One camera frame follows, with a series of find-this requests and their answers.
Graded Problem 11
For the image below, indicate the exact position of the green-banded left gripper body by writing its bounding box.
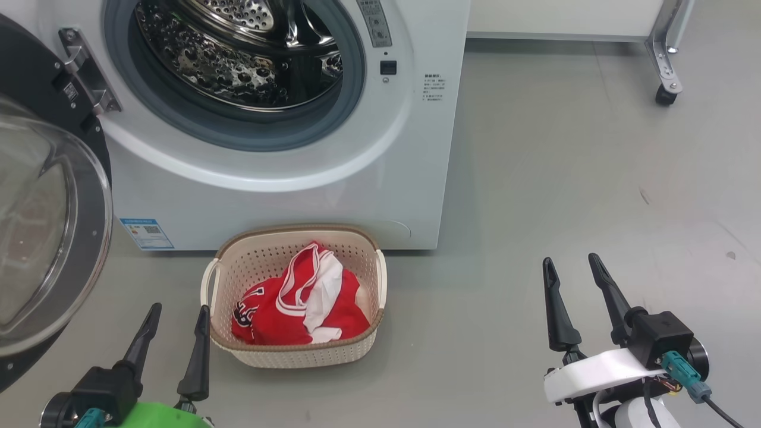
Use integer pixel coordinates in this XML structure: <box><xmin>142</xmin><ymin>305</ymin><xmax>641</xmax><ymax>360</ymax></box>
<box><xmin>113</xmin><ymin>402</ymin><xmax>215</xmax><ymax>428</ymax></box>

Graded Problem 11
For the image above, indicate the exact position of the black glass washing machine door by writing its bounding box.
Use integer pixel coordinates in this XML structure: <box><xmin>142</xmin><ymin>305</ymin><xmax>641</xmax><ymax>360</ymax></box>
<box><xmin>0</xmin><ymin>13</ymin><xmax>114</xmax><ymax>394</ymax></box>

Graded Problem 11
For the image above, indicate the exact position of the white washing machine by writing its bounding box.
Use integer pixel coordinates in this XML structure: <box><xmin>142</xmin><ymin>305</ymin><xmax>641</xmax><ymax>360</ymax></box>
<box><xmin>36</xmin><ymin>0</ymin><xmax>472</xmax><ymax>252</ymax></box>

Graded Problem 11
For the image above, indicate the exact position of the teal-plug right gripper cable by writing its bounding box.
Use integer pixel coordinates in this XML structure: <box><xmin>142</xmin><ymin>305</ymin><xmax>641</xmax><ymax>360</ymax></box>
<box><xmin>661</xmin><ymin>350</ymin><xmax>745</xmax><ymax>428</ymax></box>

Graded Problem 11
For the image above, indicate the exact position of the metal cabinet leg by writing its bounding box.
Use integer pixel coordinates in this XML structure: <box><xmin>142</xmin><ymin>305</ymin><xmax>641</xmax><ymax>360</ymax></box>
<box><xmin>644</xmin><ymin>0</ymin><xmax>696</xmax><ymax>97</ymax></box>

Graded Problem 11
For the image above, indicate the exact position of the grey rubber door gasket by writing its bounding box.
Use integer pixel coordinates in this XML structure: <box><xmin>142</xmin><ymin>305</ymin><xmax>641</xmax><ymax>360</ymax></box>
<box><xmin>102</xmin><ymin>0</ymin><xmax>367</xmax><ymax>153</ymax></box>

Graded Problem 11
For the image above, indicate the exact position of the grey warning label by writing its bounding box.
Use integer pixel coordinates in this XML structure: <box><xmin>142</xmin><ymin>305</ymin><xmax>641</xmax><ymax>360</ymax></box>
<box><xmin>356</xmin><ymin>0</ymin><xmax>394</xmax><ymax>49</ymax></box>

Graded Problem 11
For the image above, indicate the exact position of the teal-plug gripper cable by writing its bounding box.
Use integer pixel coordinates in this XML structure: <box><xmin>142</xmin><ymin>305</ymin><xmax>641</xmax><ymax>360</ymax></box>
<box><xmin>661</xmin><ymin>350</ymin><xmax>745</xmax><ymax>428</ymax></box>
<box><xmin>74</xmin><ymin>407</ymin><xmax>111</xmax><ymax>428</ymax></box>

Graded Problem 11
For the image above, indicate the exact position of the cream perforated laundry basket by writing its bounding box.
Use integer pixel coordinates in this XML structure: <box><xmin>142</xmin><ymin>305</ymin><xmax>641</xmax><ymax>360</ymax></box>
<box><xmin>200</xmin><ymin>223</ymin><xmax>389</xmax><ymax>370</ymax></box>

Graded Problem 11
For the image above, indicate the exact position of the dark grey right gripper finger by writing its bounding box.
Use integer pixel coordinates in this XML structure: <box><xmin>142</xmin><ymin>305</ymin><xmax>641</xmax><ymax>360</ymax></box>
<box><xmin>542</xmin><ymin>257</ymin><xmax>583</xmax><ymax>353</ymax></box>
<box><xmin>588</xmin><ymin>253</ymin><xmax>633</xmax><ymax>346</ymax></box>

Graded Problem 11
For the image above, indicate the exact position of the metal door hinge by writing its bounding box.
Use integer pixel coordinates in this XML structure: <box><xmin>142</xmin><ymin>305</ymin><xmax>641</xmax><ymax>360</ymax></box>
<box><xmin>58</xmin><ymin>26</ymin><xmax>123</xmax><ymax>115</ymax></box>

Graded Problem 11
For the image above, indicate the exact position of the teal-plug left gripper cable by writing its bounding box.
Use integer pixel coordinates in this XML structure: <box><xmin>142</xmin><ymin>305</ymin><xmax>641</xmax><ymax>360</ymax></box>
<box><xmin>74</xmin><ymin>407</ymin><xmax>111</xmax><ymax>428</ymax></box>

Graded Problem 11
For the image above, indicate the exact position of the red and white jersey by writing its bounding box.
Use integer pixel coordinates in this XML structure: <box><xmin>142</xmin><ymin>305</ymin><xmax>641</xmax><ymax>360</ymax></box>
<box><xmin>231</xmin><ymin>240</ymin><xmax>372</xmax><ymax>347</ymax></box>

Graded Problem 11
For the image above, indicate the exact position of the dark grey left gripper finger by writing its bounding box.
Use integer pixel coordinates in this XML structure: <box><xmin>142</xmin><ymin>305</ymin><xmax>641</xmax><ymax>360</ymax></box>
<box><xmin>121</xmin><ymin>303</ymin><xmax>163</xmax><ymax>388</ymax></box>
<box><xmin>177</xmin><ymin>304</ymin><xmax>212</xmax><ymax>402</ymax></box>

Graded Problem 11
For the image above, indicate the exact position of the blue energy label sticker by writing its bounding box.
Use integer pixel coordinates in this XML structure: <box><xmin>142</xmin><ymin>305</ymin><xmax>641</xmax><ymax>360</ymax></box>
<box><xmin>119</xmin><ymin>217</ymin><xmax>175</xmax><ymax>251</ymax></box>

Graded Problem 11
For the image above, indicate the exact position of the steel washing machine drum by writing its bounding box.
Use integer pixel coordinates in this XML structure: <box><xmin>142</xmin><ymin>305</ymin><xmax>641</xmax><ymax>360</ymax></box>
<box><xmin>135</xmin><ymin>0</ymin><xmax>345</xmax><ymax>111</ymax></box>

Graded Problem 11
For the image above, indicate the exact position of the small printed text label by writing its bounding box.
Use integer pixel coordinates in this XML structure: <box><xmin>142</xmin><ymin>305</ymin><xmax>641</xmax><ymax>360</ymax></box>
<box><xmin>423</xmin><ymin>73</ymin><xmax>448</xmax><ymax>103</ymax></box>

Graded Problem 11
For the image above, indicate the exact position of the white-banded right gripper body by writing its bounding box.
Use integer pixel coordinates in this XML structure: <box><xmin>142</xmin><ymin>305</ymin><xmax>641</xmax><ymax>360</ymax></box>
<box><xmin>543</xmin><ymin>338</ymin><xmax>710</xmax><ymax>428</ymax></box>

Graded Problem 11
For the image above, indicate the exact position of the white cabinet panel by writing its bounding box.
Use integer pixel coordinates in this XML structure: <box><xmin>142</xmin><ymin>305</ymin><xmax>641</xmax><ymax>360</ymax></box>
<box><xmin>467</xmin><ymin>0</ymin><xmax>661</xmax><ymax>43</ymax></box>

